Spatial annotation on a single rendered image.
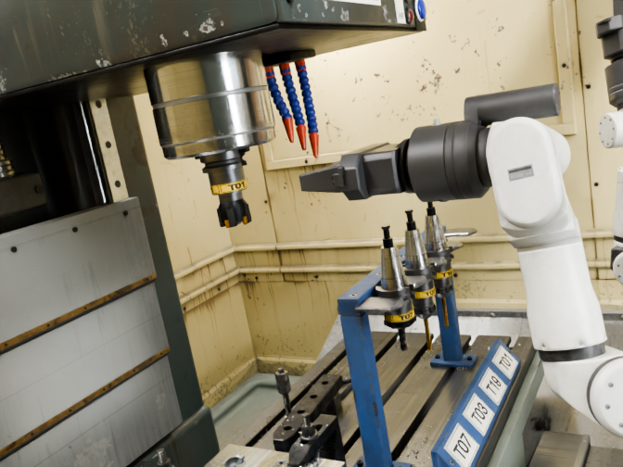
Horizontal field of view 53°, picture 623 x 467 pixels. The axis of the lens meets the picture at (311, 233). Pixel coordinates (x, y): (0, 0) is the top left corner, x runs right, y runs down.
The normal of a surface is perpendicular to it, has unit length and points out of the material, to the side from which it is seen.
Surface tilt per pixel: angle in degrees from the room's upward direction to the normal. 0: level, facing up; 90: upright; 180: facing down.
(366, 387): 90
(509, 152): 78
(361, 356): 90
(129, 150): 90
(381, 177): 90
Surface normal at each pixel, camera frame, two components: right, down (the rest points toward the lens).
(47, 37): -0.48, 0.26
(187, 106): -0.20, 0.24
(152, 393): 0.86, -0.05
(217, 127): 0.18, 0.17
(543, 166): -0.51, 0.05
